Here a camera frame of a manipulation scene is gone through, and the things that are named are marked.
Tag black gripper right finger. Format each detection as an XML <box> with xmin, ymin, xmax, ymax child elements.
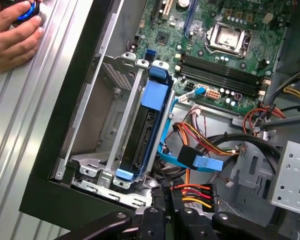
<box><xmin>171</xmin><ymin>191</ymin><xmax>300</xmax><ymax>240</ymax></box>

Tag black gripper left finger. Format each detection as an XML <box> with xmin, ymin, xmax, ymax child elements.
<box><xmin>53</xmin><ymin>183</ymin><xmax>173</xmax><ymax>240</ymax></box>

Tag orange red yellow power wire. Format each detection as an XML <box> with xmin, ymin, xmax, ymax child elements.
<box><xmin>171</xmin><ymin>121</ymin><xmax>243</xmax><ymax>213</ymax></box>

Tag blue data wire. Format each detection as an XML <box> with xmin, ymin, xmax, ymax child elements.
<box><xmin>156</xmin><ymin>84</ymin><xmax>225</xmax><ymax>174</ymax></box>

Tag hard disk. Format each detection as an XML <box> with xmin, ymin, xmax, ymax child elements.
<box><xmin>113</xmin><ymin>59</ymin><xmax>177</xmax><ymax>182</ymax></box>

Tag round black tool blue ring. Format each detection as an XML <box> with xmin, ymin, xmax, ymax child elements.
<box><xmin>0</xmin><ymin>0</ymin><xmax>49</xmax><ymax>26</ymax></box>

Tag metal disk bay cage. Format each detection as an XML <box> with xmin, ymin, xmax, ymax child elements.
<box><xmin>51</xmin><ymin>51</ymin><xmax>181</xmax><ymax>208</ymax></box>

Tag person's hand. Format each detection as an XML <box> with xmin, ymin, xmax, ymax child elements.
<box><xmin>0</xmin><ymin>1</ymin><xmax>45</xmax><ymax>76</ymax></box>

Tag metal optical drive cage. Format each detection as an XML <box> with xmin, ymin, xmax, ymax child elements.
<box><xmin>259</xmin><ymin>116</ymin><xmax>300</xmax><ymax>217</ymax></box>

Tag black RAM slot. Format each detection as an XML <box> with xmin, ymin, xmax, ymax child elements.
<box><xmin>181</xmin><ymin>64</ymin><xmax>263</xmax><ymax>92</ymax></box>
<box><xmin>182</xmin><ymin>54</ymin><xmax>265</xmax><ymax>82</ymax></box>
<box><xmin>181</xmin><ymin>59</ymin><xmax>264</xmax><ymax>87</ymax></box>
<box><xmin>180</xmin><ymin>68</ymin><xmax>263</xmax><ymax>97</ymax></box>

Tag black open PC case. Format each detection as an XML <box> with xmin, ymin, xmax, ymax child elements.
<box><xmin>18</xmin><ymin>0</ymin><xmax>300</xmax><ymax>240</ymax></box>

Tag green motherboard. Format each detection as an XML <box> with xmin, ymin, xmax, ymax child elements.
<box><xmin>133</xmin><ymin>0</ymin><xmax>291</xmax><ymax>118</ymax></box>

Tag CPU socket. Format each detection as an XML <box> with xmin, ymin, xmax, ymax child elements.
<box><xmin>204</xmin><ymin>21</ymin><xmax>253</xmax><ymax>59</ymax></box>

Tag silver CPU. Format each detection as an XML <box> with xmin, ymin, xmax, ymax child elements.
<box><xmin>216</xmin><ymin>24</ymin><xmax>245</xmax><ymax>51</ymax></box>

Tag blue expansion slot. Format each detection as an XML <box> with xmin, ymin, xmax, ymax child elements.
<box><xmin>182</xmin><ymin>0</ymin><xmax>199</xmax><ymax>38</ymax></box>

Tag black expansion slot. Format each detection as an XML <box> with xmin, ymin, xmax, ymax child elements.
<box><xmin>149</xmin><ymin>0</ymin><xmax>161</xmax><ymax>26</ymax></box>

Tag beige expansion slot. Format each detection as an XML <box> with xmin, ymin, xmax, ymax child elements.
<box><xmin>161</xmin><ymin>0</ymin><xmax>175</xmax><ymax>21</ymax></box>

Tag grey power supply unit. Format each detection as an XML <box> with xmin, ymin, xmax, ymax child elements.
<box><xmin>273</xmin><ymin>0</ymin><xmax>300</xmax><ymax>83</ymax></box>

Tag black cable loops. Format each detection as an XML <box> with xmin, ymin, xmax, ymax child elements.
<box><xmin>204</xmin><ymin>133</ymin><xmax>285</xmax><ymax>176</ymax></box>

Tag thin purple wire bundle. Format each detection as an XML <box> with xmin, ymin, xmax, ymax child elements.
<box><xmin>186</xmin><ymin>104</ymin><xmax>211</xmax><ymax>138</ymax></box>

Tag orange motherboard power wire bundle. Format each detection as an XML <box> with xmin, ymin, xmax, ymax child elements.
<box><xmin>242</xmin><ymin>104</ymin><xmax>287</xmax><ymax>137</ymax></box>

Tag yellow black wire bundle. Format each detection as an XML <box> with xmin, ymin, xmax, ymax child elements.
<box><xmin>269</xmin><ymin>71</ymin><xmax>300</xmax><ymax>112</ymax></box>

